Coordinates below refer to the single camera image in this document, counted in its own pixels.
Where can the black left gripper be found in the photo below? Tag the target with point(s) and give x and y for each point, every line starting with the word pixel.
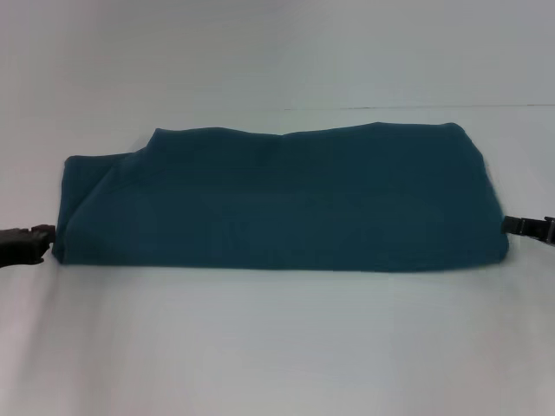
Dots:
pixel 17 249

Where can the blue teal shirt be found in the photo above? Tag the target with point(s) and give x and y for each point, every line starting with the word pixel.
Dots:
pixel 282 199

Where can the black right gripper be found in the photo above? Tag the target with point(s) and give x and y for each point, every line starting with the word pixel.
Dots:
pixel 539 232

